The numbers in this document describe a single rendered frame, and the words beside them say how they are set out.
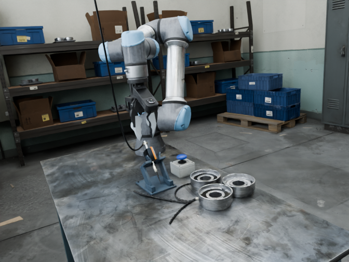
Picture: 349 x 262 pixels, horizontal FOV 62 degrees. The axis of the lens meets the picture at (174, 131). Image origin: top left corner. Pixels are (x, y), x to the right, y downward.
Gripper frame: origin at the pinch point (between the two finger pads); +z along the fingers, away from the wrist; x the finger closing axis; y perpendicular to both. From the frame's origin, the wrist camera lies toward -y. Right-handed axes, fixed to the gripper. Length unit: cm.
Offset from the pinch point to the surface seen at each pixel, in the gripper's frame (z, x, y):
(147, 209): 18.4, 10.0, -15.7
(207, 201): 15.2, -3.7, -28.7
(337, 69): 10, -343, 129
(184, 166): 13.9, -12.5, -3.5
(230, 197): 15.1, -10.2, -31.3
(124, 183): 18.2, 7.7, 7.3
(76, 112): 39, -50, 328
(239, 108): 71, -303, 270
